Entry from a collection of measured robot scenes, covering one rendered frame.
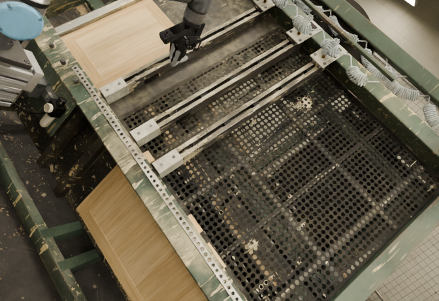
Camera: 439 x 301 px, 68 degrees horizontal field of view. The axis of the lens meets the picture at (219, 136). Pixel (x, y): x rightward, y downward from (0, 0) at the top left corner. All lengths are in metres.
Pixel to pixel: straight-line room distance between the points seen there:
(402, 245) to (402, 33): 5.28
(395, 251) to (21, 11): 1.59
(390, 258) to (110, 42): 1.72
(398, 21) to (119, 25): 5.42
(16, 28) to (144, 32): 1.01
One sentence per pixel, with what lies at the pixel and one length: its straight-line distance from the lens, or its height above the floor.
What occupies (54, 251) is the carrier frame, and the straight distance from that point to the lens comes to 1.96.
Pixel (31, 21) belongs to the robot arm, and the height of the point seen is 1.23.
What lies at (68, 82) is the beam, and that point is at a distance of 1.81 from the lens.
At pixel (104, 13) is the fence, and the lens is 2.07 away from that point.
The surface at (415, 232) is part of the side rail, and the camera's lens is 1.71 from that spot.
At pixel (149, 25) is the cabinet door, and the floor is 1.25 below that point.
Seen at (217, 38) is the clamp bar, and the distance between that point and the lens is 1.89.
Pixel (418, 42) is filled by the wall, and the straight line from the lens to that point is 6.57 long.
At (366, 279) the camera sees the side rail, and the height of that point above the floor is 1.26.
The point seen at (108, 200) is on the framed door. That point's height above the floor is 0.46.
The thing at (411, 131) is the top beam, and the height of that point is 1.83.
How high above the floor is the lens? 1.60
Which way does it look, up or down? 16 degrees down
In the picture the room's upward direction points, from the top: 46 degrees clockwise
